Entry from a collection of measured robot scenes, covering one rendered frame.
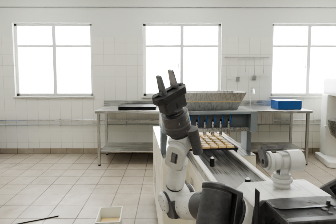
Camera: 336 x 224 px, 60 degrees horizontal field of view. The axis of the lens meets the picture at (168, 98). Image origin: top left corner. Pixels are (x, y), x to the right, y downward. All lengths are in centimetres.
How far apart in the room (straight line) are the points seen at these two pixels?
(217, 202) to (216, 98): 142
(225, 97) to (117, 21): 349
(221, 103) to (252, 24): 341
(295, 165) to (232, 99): 136
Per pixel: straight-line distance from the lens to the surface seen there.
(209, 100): 222
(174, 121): 91
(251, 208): 91
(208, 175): 168
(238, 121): 235
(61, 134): 568
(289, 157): 97
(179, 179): 109
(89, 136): 554
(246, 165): 194
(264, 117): 493
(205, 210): 89
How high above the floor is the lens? 147
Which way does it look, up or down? 5 degrees down
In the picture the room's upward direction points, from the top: straight up
